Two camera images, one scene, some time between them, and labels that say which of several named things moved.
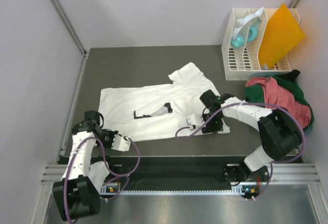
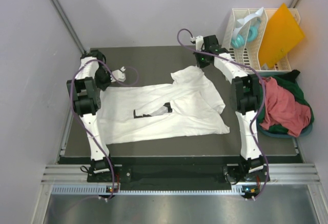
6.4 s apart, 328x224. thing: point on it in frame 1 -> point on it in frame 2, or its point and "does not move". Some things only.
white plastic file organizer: [241, 63] does not move
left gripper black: [112, 133] -> [103, 86]
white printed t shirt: [153, 111] does not move
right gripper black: [208, 128] -> [200, 65]
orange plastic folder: [282, 32] does not move
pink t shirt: [275, 96] does not move
